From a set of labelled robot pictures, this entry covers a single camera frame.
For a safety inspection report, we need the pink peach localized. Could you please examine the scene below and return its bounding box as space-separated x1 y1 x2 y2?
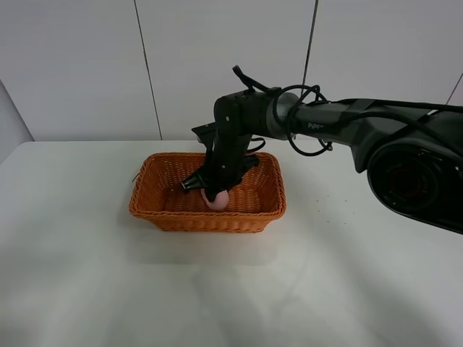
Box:
200 189 229 210

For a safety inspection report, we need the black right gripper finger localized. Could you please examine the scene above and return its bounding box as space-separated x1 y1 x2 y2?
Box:
205 182 228 201

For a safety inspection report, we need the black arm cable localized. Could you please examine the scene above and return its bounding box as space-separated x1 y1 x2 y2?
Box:
231 64 463 158

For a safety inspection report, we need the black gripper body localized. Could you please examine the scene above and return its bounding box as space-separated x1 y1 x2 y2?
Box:
202 128 260 188

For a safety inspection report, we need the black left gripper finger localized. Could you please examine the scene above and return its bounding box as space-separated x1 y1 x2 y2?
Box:
181 172 209 193

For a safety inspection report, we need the orange woven plastic basket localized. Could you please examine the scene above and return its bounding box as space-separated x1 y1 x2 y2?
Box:
129 153 286 233

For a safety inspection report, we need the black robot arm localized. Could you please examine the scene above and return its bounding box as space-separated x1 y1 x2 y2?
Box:
182 86 462 233

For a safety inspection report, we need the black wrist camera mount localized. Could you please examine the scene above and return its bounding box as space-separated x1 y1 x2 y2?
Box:
192 122 217 150

